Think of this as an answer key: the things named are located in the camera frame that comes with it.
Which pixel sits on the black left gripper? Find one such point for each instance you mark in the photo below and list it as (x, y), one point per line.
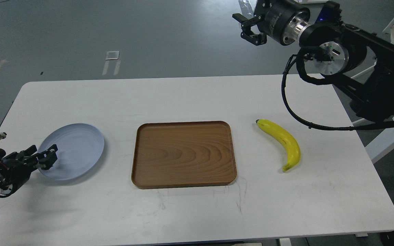
(16, 168)

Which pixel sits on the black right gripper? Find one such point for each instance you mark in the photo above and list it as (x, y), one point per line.
(281, 20)

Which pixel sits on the light blue plate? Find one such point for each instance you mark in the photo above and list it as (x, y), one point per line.
(79, 147)

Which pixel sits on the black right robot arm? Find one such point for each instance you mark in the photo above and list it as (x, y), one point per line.
(332, 52)

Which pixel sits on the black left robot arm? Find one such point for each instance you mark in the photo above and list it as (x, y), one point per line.
(16, 167)

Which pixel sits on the yellow banana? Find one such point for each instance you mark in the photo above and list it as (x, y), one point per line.
(285, 138)

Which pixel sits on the brown wooden tray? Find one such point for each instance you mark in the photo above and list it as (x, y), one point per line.
(183, 154)

